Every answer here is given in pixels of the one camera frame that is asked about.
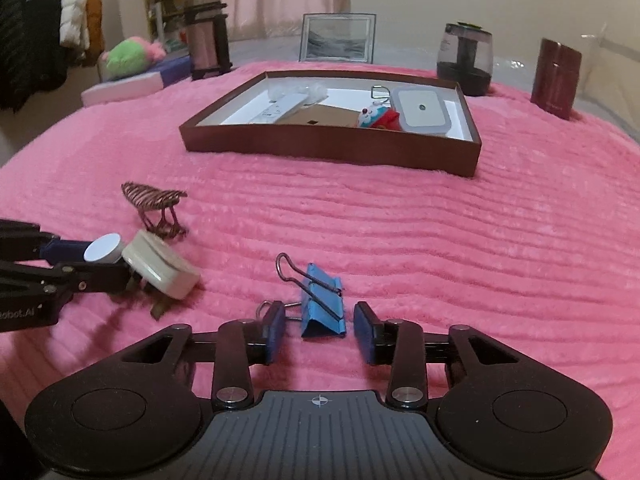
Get hanging jackets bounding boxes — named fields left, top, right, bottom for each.
left=1, top=0, right=105, bottom=112

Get dark glass humidifier jar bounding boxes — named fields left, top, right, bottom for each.
left=436, top=22, right=494, bottom=96

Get white and blue flat box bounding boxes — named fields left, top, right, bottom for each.
left=81, top=55, right=191, bottom=107

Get small Doraemon figurine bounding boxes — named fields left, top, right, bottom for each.
left=358, top=103, right=401, bottom=131

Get blue binder clip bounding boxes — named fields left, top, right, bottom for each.
left=274, top=252, right=347, bottom=339

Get brown shallow tray box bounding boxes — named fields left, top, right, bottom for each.
left=179, top=70, right=482, bottom=178

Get framed sand art picture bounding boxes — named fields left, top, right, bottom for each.
left=298, top=13, right=376, bottom=64

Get green pink plush toy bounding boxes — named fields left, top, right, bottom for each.
left=100, top=36, right=166, bottom=80

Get clear bag of floss picks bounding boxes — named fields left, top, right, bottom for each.
left=268, top=78, right=329, bottom=104

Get wooden bookshelf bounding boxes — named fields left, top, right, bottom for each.
left=145, top=0, right=186, bottom=52

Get small white round puck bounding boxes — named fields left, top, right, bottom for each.
left=84, top=233, right=125, bottom=263

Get steel thermos with black handle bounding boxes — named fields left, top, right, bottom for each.
left=183, top=0, right=232, bottom=80

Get maroon cylindrical flask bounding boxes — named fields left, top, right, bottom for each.
left=530, top=38, right=582, bottom=120

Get white square night light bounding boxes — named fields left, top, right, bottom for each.
left=390, top=87, right=451, bottom=136

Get beige power plug adapter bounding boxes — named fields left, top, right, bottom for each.
left=122, top=230, right=201, bottom=321

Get pink fluffy blanket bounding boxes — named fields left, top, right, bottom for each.
left=1, top=62, right=639, bottom=479

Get white remote control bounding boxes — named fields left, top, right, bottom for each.
left=250, top=92, right=307, bottom=125

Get leopard print hair claw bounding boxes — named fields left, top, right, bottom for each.
left=120, top=181, right=188, bottom=240

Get gold box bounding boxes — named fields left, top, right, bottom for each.
left=276, top=104, right=359, bottom=128

